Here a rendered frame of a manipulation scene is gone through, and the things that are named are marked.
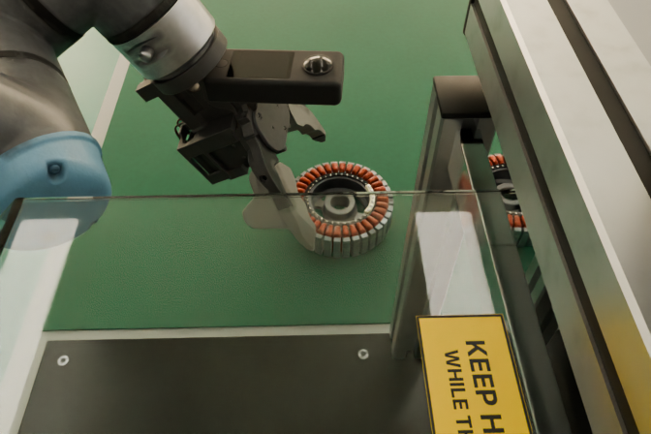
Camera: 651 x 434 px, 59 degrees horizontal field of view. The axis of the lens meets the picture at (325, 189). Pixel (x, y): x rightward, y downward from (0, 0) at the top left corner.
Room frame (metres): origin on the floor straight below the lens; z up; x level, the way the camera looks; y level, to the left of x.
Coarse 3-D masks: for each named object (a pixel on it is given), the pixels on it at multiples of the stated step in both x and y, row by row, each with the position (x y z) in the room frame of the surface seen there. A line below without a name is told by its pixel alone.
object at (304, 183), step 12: (312, 168) 0.43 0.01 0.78; (324, 168) 0.43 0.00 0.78; (336, 168) 0.43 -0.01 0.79; (348, 168) 0.43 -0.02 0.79; (360, 168) 0.43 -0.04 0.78; (300, 180) 0.41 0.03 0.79; (312, 180) 0.41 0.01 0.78; (324, 180) 0.41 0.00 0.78; (336, 180) 0.42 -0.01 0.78; (348, 180) 0.42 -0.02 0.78; (360, 180) 0.41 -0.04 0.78; (372, 180) 0.41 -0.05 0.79; (384, 180) 0.41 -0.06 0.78; (300, 192) 0.39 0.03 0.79; (312, 192) 0.40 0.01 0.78
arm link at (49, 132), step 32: (0, 64) 0.28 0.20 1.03; (32, 64) 0.29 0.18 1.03; (0, 96) 0.23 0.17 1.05; (32, 96) 0.25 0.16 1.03; (64, 96) 0.27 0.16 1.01; (0, 128) 0.22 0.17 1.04; (32, 128) 0.23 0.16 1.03; (64, 128) 0.24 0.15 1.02; (0, 160) 0.20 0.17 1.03; (32, 160) 0.21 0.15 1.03; (64, 160) 0.21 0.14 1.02; (96, 160) 0.23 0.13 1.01; (0, 192) 0.19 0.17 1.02; (32, 192) 0.20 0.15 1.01; (64, 192) 0.20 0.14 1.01; (96, 192) 0.21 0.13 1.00
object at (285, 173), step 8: (280, 168) 0.35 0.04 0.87; (288, 168) 0.36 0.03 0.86; (280, 176) 0.34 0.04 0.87; (288, 176) 0.35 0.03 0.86; (256, 184) 0.35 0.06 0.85; (288, 184) 0.34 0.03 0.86; (256, 192) 0.34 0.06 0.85; (264, 192) 0.34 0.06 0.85; (288, 192) 0.33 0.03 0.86; (296, 192) 0.34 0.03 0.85
